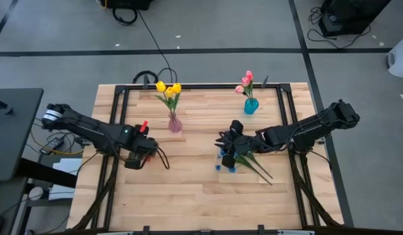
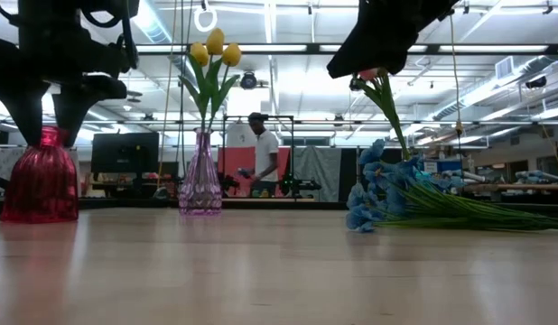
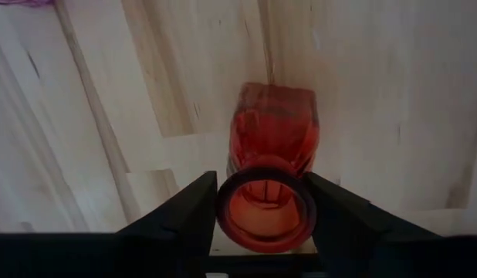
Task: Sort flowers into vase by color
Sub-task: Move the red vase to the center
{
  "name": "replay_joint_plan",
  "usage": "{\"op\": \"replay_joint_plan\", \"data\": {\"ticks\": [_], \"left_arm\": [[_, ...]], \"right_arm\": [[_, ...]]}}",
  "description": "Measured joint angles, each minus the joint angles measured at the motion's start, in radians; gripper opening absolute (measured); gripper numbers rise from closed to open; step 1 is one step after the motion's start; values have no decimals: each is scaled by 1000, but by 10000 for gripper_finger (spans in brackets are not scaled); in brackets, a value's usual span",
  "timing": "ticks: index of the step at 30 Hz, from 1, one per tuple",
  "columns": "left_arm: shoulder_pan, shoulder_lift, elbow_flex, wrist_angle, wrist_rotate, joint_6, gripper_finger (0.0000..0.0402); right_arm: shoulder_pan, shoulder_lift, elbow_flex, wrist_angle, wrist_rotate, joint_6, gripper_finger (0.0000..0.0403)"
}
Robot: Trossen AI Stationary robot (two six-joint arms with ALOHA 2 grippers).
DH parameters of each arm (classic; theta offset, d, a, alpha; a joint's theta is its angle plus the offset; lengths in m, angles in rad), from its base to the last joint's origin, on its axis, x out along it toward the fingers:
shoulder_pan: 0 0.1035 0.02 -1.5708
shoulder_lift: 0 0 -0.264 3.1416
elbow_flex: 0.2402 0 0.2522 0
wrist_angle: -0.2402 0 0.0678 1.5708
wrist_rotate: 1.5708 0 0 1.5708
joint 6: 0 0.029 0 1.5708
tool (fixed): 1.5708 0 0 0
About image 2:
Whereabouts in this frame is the red backdrop panel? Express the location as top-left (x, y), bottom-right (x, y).
top-left (217, 146), bottom-right (292, 198)

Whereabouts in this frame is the black monitor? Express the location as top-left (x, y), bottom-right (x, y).
top-left (90, 132), bottom-right (160, 175)

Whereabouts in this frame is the round black ceiling fixture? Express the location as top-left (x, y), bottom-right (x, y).
top-left (239, 70), bottom-right (259, 90)

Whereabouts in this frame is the black metal stand frame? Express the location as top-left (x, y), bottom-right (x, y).
top-left (221, 115), bottom-right (295, 200)

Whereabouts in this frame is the blue box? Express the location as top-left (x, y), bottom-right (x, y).
top-left (423, 158), bottom-right (463, 175)

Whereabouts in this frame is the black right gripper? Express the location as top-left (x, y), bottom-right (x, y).
top-left (326, 0), bottom-right (461, 80)

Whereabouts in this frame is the yellow hanging cord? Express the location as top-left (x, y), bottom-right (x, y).
top-left (449, 13), bottom-right (466, 137)
top-left (156, 0), bottom-right (179, 189)

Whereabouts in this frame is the white air vent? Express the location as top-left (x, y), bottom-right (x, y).
top-left (494, 55), bottom-right (516, 80)

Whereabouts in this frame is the grey curtain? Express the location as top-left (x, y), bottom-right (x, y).
top-left (292, 146), bottom-right (343, 202)

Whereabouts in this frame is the whiteboard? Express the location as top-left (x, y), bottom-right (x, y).
top-left (0, 144), bottom-right (28, 182)

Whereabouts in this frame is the wooden workbench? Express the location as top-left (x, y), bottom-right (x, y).
top-left (461, 181), bottom-right (558, 193)

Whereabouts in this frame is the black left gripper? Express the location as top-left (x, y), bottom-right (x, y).
top-left (0, 0), bottom-right (140, 148)

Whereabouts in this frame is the white hanging ring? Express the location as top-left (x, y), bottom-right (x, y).
top-left (192, 4), bottom-right (219, 33)

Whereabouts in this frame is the yellow artificial tulip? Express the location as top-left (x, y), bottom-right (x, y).
top-left (201, 27), bottom-right (226, 133)
top-left (206, 42), bottom-right (243, 133)
top-left (178, 42), bottom-right (210, 133)

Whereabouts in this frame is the person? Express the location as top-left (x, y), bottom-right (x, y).
top-left (246, 111), bottom-right (281, 199)

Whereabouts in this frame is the small red cup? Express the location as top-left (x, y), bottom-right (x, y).
top-left (0, 125), bottom-right (80, 225)

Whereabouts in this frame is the pink glass vase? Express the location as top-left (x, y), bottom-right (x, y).
top-left (178, 128), bottom-right (224, 217)

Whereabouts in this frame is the blue artificial flower bunch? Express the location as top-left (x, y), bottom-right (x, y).
top-left (345, 180), bottom-right (558, 234)
top-left (358, 138), bottom-right (558, 223)

